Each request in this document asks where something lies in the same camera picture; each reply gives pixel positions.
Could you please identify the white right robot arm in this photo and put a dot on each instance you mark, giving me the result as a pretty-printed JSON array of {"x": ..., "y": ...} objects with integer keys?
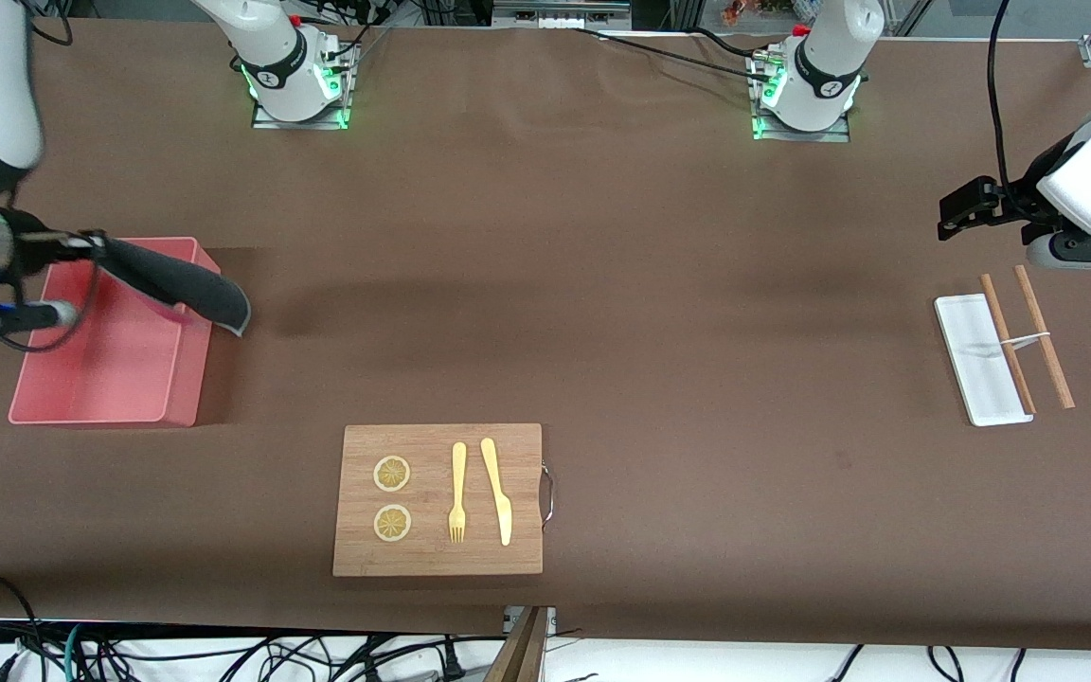
[{"x": 280, "y": 57}]

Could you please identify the white rubber band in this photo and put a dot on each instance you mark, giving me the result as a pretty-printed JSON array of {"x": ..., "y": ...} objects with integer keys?
[{"x": 1028, "y": 338}]

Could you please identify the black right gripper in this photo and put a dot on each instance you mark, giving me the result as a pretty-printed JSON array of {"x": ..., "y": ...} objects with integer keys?
[{"x": 34, "y": 248}]

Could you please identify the bamboo cutting board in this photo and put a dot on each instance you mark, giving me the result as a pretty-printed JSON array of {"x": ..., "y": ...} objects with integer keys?
[{"x": 432, "y": 559}]

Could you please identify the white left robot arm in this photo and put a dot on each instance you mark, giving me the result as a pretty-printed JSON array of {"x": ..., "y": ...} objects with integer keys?
[{"x": 825, "y": 57}]

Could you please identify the black power plug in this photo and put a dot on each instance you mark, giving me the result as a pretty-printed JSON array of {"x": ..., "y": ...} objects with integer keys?
[{"x": 452, "y": 668}]

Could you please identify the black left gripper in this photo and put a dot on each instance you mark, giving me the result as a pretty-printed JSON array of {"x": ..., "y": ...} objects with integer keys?
[{"x": 1012, "y": 202}]

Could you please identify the pink plastic bin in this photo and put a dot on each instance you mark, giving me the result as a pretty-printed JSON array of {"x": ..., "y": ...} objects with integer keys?
[{"x": 110, "y": 379}]

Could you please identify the yellow plastic fork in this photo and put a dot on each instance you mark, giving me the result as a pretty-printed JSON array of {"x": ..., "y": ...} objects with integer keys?
[{"x": 458, "y": 474}]

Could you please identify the white rectangular tray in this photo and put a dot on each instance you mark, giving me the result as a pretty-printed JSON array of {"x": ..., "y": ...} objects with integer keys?
[{"x": 976, "y": 360}]

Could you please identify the toy lemon slice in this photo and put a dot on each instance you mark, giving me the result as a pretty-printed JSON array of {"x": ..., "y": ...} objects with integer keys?
[
  {"x": 392, "y": 523},
  {"x": 391, "y": 474}
]

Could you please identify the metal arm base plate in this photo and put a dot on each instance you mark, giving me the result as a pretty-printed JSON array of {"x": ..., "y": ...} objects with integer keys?
[
  {"x": 342, "y": 95},
  {"x": 839, "y": 135}
]

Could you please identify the yellow plastic knife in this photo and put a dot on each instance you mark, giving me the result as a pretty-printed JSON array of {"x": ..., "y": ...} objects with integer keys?
[{"x": 498, "y": 493}]

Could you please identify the red and grey cloth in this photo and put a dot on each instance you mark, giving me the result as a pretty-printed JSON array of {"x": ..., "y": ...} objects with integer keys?
[{"x": 186, "y": 284}]

